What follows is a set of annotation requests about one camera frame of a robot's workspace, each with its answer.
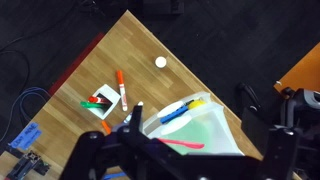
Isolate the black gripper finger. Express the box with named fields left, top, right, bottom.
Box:
left=129, top=105, right=143, bottom=133

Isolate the white ball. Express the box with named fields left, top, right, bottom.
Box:
left=155, top=56, right=167, bottom=68

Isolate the translucent drawer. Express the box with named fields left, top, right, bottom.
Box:
left=143, top=102, right=243, bottom=156
left=143, top=92, right=211, bottom=134

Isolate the blue capped white marker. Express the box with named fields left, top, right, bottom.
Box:
left=122, top=101, right=144, bottom=124

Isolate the white square marker holder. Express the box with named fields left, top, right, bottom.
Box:
left=90, top=84, right=120, bottom=120

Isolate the orange thin stick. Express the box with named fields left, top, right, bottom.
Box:
left=101, top=121, right=112, bottom=134

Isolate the orange capped white marker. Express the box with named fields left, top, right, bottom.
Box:
left=116, top=70, right=128, bottom=111

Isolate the pink marker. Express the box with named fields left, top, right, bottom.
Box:
left=158, top=138, right=205, bottom=149

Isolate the red marker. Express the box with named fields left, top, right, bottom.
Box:
left=88, top=96, right=110, bottom=104

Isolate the blue toy block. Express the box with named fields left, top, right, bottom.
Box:
left=160, top=105, right=188, bottom=124

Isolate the green marker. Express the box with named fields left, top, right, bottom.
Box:
left=80, top=101, right=107, bottom=108

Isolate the yellow ball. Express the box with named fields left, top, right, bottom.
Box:
left=188, top=100, right=206, bottom=109

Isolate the blue tape label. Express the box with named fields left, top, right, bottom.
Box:
left=9, top=122, right=42, bottom=150

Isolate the blue cable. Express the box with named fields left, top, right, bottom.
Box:
left=0, top=86, right=52, bottom=144

